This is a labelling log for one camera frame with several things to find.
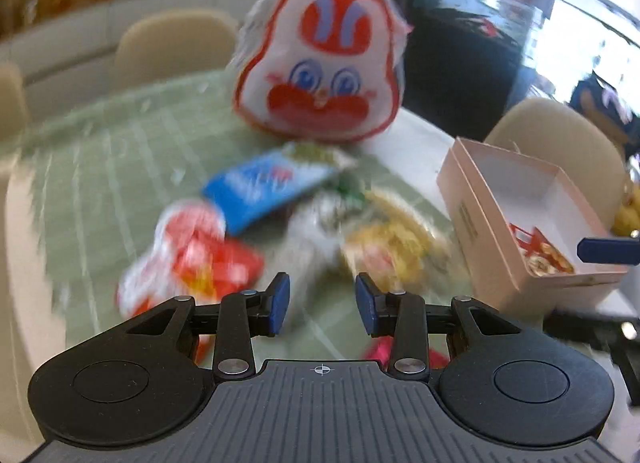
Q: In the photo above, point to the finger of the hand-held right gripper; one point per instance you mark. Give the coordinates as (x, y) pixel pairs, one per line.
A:
(610, 250)

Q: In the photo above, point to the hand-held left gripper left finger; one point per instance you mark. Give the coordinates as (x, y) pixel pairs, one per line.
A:
(280, 304)

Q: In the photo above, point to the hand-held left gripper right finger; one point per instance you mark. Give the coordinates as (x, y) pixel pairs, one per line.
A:
(365, 304)

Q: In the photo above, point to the red white snack packet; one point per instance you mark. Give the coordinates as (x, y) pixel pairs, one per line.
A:
(542, 250)

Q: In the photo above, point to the yellow snack packet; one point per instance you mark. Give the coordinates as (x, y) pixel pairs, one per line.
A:
(395, 243)

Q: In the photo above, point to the blue snack packet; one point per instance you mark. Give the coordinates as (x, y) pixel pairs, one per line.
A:
(260, 188)

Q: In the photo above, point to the pale pink cardboard box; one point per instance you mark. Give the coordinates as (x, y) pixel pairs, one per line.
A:
(480, 213)

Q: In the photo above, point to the yellow plush toy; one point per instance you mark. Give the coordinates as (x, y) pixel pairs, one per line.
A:
(627, 213)

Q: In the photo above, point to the pink snack packet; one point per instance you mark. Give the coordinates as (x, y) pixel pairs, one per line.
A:
(378, 349)

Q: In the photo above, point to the silver clear snack packet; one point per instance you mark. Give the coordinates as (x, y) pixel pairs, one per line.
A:
(310, 233)

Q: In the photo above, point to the blue plush toy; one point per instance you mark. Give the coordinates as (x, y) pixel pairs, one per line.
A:
(607, 103)

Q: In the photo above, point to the green white snack packet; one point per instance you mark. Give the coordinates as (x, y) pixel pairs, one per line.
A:
(320, 155)

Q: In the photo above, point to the green checked tablecloth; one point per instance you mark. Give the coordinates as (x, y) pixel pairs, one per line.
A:
(115, 168)

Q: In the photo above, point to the black cabinet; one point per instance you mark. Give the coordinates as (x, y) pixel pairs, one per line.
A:
(460, 63)

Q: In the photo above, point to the white red rabbit-shaped bag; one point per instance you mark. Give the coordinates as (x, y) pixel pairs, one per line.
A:
(320, 53)

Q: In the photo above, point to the white sofa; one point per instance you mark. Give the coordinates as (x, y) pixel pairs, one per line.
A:
(65, 33)

